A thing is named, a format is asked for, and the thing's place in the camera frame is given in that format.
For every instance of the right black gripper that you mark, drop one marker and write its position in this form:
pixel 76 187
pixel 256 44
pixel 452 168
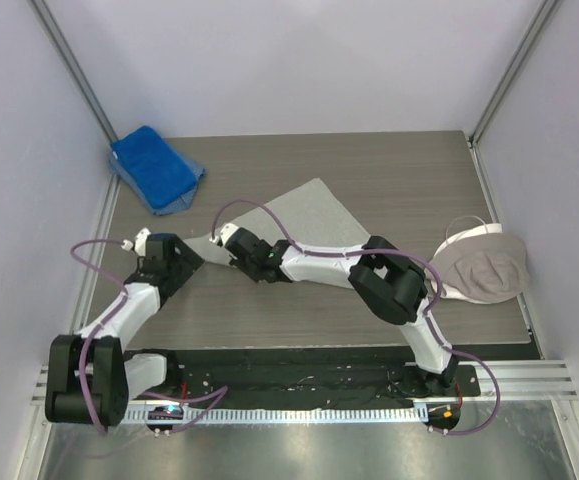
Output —
pixel 240 265

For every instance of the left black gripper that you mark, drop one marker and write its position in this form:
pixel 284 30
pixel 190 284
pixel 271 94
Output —
pixel 188 261

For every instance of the grey cloth napkin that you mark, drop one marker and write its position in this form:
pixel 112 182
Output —
pixel 315 219

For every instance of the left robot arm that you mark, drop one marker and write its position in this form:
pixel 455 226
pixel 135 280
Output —
pixel 90 379

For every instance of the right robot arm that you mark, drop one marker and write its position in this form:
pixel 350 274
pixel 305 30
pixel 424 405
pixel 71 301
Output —
pixel 390 284

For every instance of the light blue mesh cloth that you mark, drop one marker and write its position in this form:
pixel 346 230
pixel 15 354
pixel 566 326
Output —
pixel 164 186

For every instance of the blue folded towel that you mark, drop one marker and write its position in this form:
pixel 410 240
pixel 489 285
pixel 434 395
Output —
pixel 143 142

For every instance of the grey cloth pile in bowl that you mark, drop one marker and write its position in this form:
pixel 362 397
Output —
pixel 481 265

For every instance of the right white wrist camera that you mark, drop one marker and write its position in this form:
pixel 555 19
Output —
pixel 222 237

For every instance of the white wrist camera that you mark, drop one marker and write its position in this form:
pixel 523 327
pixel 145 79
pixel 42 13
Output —
pixel 222 237
pixel 138 244

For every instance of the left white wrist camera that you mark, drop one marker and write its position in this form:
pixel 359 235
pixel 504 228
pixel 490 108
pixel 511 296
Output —
pixel 138 244

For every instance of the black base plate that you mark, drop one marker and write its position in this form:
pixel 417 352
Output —
pixel 311 378

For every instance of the white slotted cable duct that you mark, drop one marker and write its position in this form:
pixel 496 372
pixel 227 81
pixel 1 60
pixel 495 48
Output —
pixel 152 414

